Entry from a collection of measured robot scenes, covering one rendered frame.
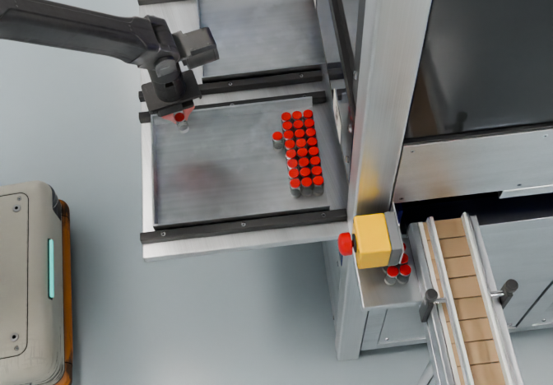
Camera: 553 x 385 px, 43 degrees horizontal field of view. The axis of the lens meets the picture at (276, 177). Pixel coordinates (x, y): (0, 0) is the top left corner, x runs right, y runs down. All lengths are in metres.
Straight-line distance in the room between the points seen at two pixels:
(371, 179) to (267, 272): 1.17
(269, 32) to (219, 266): 0.93
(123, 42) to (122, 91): 1.63
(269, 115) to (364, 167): 0.43
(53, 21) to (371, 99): 0.44
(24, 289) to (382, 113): 1.37
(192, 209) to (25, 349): 0.81
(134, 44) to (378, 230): 0.50
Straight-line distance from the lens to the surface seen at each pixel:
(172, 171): 1.44
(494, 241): 1.49
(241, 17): 1.66
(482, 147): 1.12
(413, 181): 1.17
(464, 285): 1.28
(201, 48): 1.22
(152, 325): 2.26
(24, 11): 0.98
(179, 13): 1.70
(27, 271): 2.12
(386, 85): 0.93
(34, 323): 2.06
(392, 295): 1.31
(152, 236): 1.36
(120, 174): 2.51
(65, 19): 1.02
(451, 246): 1.30
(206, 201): 1.39
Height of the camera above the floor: 2.10
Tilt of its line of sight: 60 degrees down
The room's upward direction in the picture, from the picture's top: 6 degrees counter-clockwise
